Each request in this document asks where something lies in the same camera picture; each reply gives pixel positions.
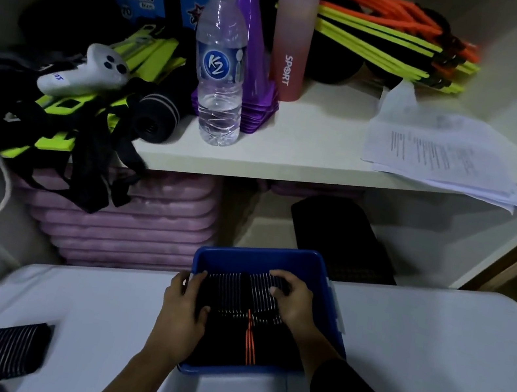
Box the white shelf unit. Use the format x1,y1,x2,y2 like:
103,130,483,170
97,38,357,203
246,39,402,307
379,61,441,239
0,0,517,349

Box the purple bottle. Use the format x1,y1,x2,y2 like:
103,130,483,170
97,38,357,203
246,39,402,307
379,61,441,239
186,0,299,140

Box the black cloth bag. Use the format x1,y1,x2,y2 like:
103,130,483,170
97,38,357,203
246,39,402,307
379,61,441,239
13,0,124,64

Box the black yellow suspension straps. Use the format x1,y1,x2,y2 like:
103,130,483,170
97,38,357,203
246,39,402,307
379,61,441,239
0,0,194,226

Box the black round bag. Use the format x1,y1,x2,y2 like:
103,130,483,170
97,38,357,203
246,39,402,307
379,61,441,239
304,31,369,91

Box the white handheld controller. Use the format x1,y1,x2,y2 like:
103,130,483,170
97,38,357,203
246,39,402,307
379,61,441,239
34,34,134,109

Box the pink sport bottle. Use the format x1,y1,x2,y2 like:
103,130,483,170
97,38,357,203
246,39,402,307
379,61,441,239
261,0,320,106

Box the person's left hand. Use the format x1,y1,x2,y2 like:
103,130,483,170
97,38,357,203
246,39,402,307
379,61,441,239
142,263,218,371

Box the blue plastic bin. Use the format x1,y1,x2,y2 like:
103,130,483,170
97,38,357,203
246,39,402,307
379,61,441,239
172,230,364,392

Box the yellow orange agility ladder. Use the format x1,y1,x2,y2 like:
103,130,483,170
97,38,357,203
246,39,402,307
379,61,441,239
252,0,493,101

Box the white paper sheets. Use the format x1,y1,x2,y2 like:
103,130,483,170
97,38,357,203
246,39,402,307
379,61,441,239
355,74,517,215

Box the black chair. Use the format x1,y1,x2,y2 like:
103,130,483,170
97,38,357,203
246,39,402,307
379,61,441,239
280,189,410,292

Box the stack of pink mats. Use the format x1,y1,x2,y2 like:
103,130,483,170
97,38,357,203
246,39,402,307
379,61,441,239
264,172,365,210
0,141,228,290

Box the clear plastic water bottle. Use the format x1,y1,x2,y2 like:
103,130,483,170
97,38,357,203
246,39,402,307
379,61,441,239
177,0,264,150

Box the person's right hand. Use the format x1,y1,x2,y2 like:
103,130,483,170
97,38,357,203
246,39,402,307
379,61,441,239
259,268,332,347

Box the person's left forearm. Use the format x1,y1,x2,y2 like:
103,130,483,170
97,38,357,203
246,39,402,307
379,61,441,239
89,339,181,392

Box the black cylindrical roller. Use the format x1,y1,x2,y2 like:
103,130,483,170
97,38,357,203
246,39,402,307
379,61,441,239
128,89,185,148

